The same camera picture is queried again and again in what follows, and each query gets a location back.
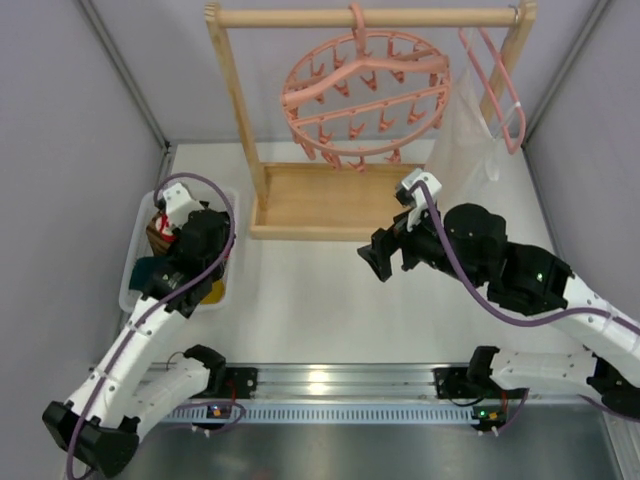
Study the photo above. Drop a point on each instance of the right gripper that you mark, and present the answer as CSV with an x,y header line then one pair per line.
x,y
391,245

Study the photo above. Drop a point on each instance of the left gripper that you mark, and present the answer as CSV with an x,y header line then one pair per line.
x,y
187,239

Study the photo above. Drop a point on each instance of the red sock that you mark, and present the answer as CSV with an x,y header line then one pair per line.
x,y
164,229

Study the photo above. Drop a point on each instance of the teal sock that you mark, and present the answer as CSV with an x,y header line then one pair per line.
x,y
143,270

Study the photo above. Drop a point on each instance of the pink round clip hanger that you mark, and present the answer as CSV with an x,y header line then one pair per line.
x,y
364,94

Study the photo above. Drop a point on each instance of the brown striped sock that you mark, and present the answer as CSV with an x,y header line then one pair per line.
x,y
158,247

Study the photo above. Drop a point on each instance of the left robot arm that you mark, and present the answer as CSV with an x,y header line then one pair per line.
x,y
150,330

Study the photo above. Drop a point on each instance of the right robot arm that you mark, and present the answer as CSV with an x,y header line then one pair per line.
x,y
524,286

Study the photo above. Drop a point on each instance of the white plastic basket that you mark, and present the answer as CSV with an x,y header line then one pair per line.
x,y
139,247

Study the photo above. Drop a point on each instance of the yellow sock in basket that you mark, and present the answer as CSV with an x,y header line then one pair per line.
x,y
216,294

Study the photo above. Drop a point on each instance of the wooden clothes rack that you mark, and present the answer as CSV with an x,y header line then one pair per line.
x,y
308,200

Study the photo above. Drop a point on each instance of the white sheer garment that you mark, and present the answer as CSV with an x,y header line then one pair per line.
x,y
463,157

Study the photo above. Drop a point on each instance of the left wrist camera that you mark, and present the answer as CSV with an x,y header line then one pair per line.
x,y
179,205

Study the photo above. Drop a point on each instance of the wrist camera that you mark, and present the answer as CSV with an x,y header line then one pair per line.
x,y
417,191
179,205

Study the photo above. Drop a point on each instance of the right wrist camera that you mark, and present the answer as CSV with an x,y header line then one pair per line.
x,y
417,191

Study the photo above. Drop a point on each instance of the aluminium mounting rail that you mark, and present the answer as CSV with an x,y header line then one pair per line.
x,y
348,393

